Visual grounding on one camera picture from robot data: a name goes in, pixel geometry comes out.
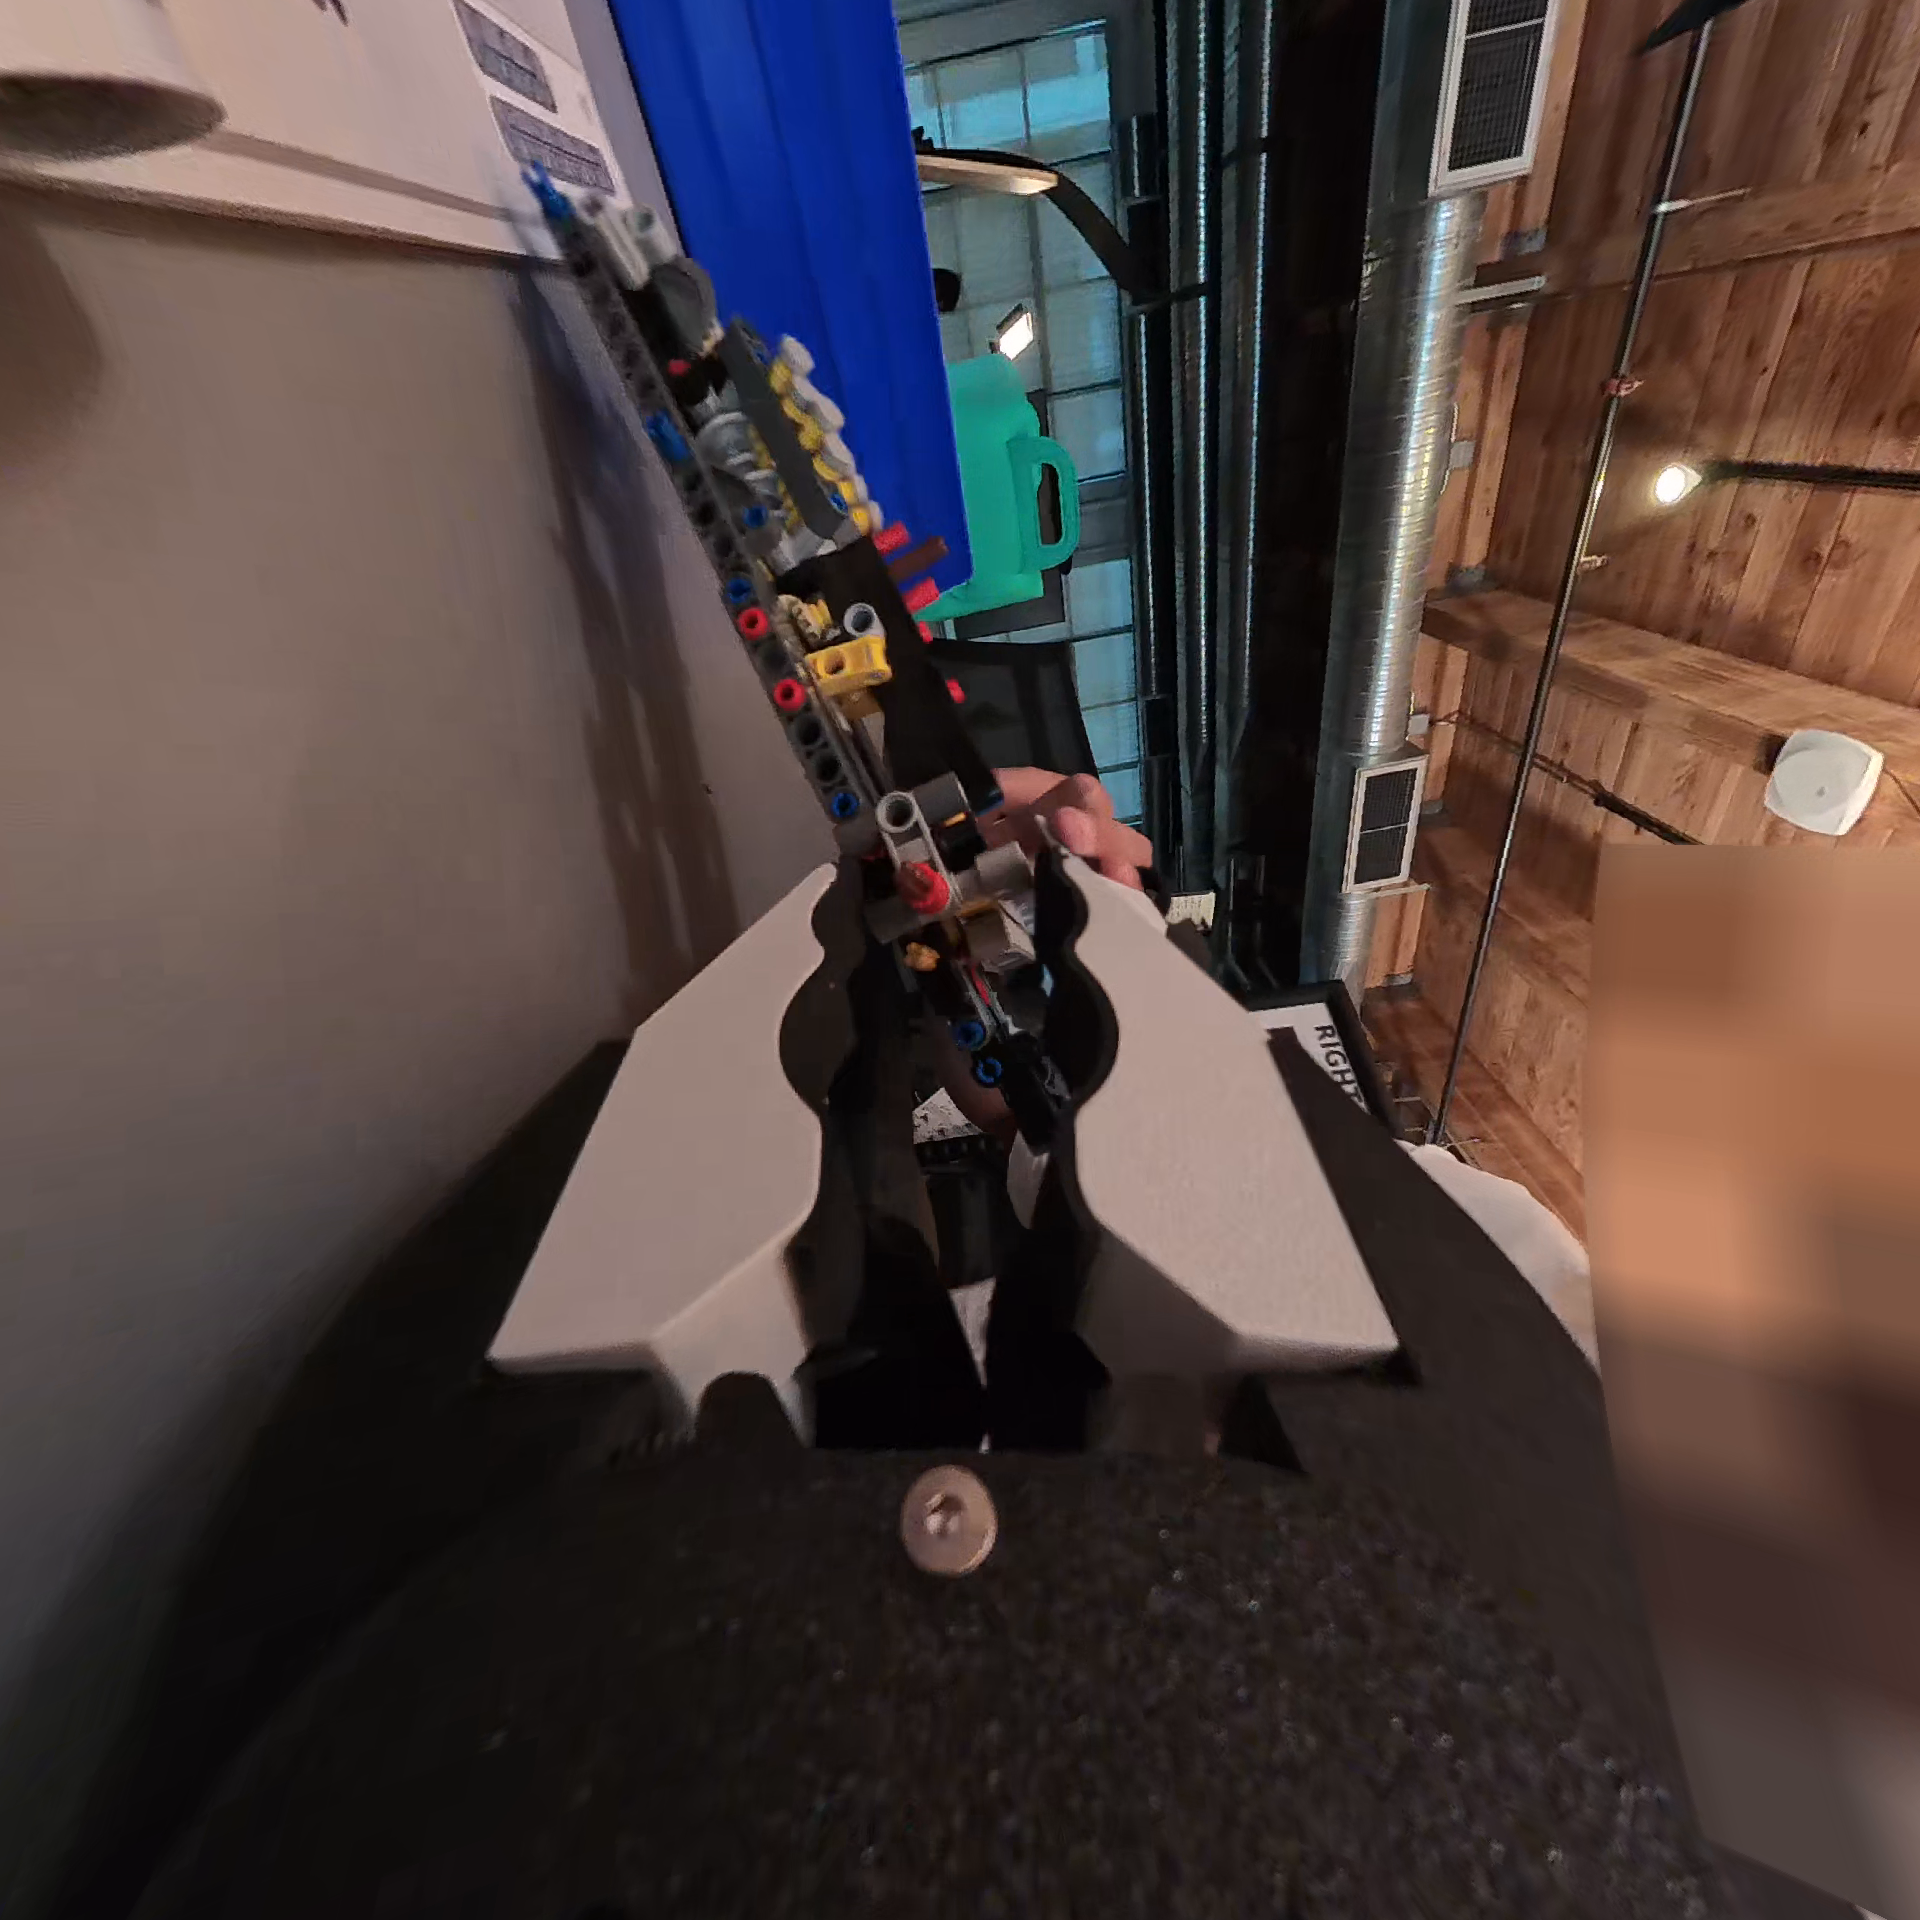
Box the black mesh office chair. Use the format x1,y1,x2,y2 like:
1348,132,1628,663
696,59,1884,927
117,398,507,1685
928,637,1109,788

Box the person's white shirt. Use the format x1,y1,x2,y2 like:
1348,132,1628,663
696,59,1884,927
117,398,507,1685
1395,1136,1599,1360

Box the white folding stand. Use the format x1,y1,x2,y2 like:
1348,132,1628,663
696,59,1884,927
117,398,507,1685
911,128,1179,309

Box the white air vent grille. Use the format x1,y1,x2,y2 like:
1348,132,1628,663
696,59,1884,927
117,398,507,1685
1339,755,1431,895
1428,0,1560,191

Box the blue plastic bin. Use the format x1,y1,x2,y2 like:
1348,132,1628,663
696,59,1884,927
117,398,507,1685
607,0,973,590

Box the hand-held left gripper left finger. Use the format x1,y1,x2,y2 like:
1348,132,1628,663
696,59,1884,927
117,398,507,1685
487,861,840,1427

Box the lego chassis model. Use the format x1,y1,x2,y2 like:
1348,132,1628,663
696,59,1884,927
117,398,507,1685
520,158,1120,1150

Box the person's right hand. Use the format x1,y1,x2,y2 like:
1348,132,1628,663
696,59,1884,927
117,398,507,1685
990,766,1156,890

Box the teal bag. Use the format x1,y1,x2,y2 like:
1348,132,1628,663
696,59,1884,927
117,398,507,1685
911,351,1081,624

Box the silver ventilation duct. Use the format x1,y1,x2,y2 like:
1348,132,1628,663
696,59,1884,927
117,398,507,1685
1295,0,1501,991

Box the open instruction booklet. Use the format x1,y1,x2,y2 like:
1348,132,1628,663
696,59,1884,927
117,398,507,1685
0,0,620,269

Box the white square ceiling device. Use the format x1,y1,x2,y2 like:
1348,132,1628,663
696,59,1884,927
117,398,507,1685
1763,727,1887,837

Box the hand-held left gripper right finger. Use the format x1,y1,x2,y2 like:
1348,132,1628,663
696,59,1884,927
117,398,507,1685
1035,854,1403,1376

